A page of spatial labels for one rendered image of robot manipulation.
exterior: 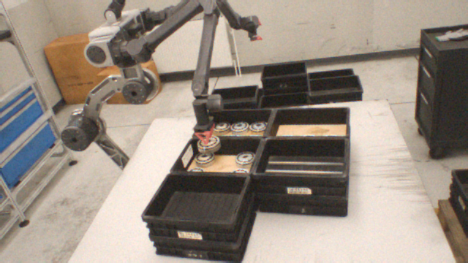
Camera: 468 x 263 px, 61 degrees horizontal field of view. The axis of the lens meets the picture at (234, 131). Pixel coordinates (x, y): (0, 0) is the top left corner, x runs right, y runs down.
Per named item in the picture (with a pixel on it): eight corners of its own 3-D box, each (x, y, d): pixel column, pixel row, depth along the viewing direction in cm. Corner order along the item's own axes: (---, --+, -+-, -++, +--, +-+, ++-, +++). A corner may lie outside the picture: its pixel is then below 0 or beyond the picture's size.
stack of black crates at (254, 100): (216, 151, 339) (205, 105, 316) (222, 133, 364) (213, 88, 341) (263, 148, 331) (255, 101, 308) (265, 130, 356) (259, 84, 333)
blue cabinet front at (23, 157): (8, 190, 309) (-28, 128, 281) (55, 139, 370) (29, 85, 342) (11, 190, 309) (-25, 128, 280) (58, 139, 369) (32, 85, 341)
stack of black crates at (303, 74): (266, 124, 364) (259, 79, 342) (268, 108, 390) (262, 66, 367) (311, 120, 357) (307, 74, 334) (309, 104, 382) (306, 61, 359)
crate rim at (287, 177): (251, 179, 174) (251, 174, 173) (265, 141, 198) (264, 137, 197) (346, 182, 161) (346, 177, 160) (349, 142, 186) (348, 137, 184)
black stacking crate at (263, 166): (255, 196, 179) (251, 175, 173) (268, 157, 203) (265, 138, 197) (346, 199, 166) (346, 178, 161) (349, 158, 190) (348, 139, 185)
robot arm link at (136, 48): (207, -4, 188) (200, -16, 178) (223, 15, 184) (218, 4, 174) (133, 55, 189) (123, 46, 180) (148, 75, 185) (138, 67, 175)
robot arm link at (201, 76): (210, 12, 186) (203, -1, 176) (221, 12, 185) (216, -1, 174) (196, 99, 177) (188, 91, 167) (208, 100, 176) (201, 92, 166)
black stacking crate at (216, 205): (147, 238, 167) (140, 218, 161) (174, 192, 191) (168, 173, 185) (238, 246, 155) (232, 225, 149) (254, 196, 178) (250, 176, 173)
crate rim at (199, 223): (140, 222, 162) (139, 218, 161) (169, 176, 186) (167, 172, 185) (233, 229, 150) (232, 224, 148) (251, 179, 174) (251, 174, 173)
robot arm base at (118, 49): (121, 58, 193) (112, 35, 187) (136, 57, 191) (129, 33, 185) (114, 66, 185) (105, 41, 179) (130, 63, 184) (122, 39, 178)
